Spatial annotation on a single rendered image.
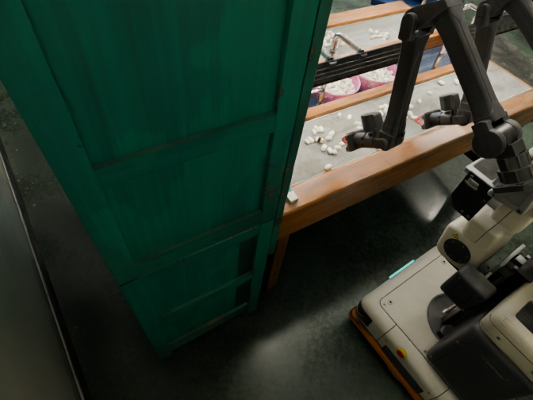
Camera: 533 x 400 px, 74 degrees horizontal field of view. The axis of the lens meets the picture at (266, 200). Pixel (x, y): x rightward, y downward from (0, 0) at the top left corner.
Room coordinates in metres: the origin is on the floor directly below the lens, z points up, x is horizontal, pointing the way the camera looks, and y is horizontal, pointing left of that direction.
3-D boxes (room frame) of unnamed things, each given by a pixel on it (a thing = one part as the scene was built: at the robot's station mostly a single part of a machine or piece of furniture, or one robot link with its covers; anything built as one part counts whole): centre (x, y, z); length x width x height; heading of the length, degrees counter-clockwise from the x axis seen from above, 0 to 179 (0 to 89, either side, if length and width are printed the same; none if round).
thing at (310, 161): (1.50, -0.59, 0.73); 1.81 x 0.30 x 0.02; 128
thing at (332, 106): (1.64, -0.49, 0.71); 1.81 x 0.05 x 0.11; 128
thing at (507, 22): (1.87, -0.98, 1.08); 0.62 x 0.08 x 0.07; 128
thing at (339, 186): (1.33, -0.72, 0.67); 1.81 x 0.12 x 0.19; 128
